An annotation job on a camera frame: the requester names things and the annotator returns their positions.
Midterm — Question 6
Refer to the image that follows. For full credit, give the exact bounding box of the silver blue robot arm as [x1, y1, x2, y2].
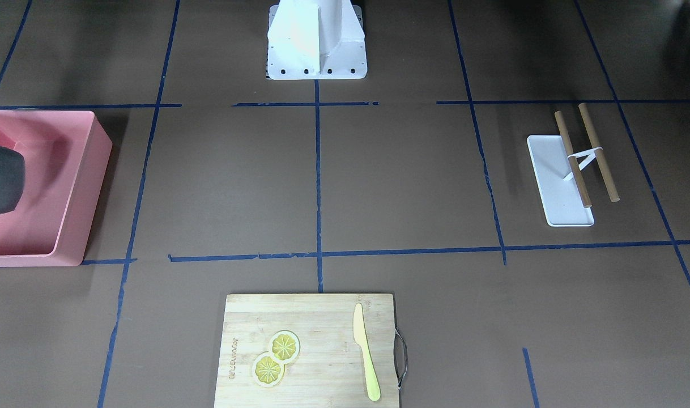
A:
[0, 146, 25, 214]

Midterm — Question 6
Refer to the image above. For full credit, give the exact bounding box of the yellow plastic knife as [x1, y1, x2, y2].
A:
[352, 303, 381, 401]

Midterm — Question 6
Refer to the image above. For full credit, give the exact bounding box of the bamboo cutting board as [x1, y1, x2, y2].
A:
[213, 294, 401, 407]

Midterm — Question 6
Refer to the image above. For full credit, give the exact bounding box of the lemon slice one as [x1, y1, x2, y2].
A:
[268, 330, 301, 365]

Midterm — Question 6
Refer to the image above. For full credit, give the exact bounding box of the lemon slice two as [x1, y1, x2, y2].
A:
[251, 353, 286, 388]

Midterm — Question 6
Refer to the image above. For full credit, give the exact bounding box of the white towel rack base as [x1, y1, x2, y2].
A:
[527, 135, 594, 227]

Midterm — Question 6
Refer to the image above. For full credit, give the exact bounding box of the wooden rack bar near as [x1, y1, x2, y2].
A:
[554, 111, 592, 209]

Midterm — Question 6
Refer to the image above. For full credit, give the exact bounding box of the wooden rack bar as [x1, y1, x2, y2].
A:
[578, 103, 620, 202]
[554, 111, 592, 209]

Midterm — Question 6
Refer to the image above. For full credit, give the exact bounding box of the wooden rack bar far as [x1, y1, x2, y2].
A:
[578, 103, 620, 202]

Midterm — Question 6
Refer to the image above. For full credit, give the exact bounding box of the pink plastic bin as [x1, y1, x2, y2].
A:
[0, 109, 112, 267]

